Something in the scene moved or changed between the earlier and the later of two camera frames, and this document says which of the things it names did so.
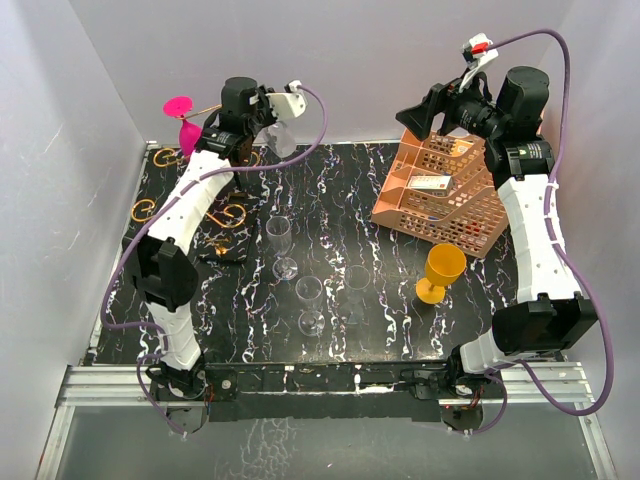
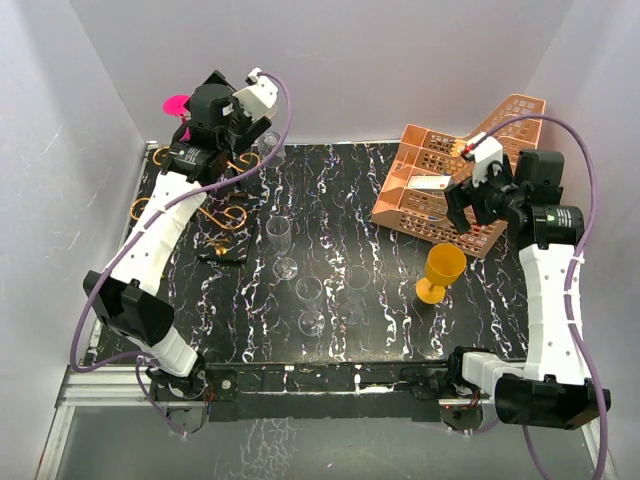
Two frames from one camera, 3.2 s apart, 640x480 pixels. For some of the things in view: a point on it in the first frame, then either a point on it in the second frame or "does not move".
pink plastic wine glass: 189,134 does not move
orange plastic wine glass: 445,264 does not move
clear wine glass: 278,138 to 267,143
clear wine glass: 356,279 does not move
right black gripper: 419,118 to 461,195
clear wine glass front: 309,293 does not move
